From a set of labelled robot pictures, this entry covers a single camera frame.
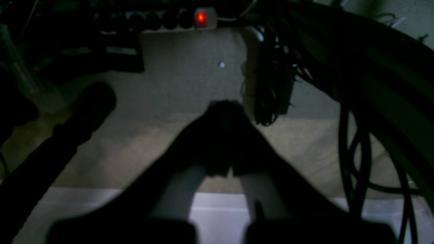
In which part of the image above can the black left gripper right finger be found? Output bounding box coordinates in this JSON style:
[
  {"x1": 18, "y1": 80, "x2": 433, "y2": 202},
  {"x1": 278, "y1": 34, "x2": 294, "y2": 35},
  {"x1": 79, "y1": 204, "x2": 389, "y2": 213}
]
[{"x1": 231, "y1": 102, "x2": 397, "y2": 244}]

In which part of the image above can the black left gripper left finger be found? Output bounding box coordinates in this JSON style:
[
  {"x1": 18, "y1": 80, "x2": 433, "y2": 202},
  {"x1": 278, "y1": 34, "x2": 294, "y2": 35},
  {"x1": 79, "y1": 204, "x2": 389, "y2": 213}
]
[{"x1": 47, "y1": 101, "x2": 234, "y2": 244}]

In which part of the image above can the black cable bundle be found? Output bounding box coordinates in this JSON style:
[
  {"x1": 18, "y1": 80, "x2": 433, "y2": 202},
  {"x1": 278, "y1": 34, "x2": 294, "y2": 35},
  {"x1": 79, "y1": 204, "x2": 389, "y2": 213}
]
[{"x1": 244, "y1": 0, "x2": 434, "y2": 244}]

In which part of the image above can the white power strip red switch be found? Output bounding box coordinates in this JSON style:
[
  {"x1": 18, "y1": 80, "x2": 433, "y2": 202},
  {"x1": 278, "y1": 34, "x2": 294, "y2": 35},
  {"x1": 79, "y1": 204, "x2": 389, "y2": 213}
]
[{"x1": 95, "y1": 7, "x2": 218, "y2": 33}]

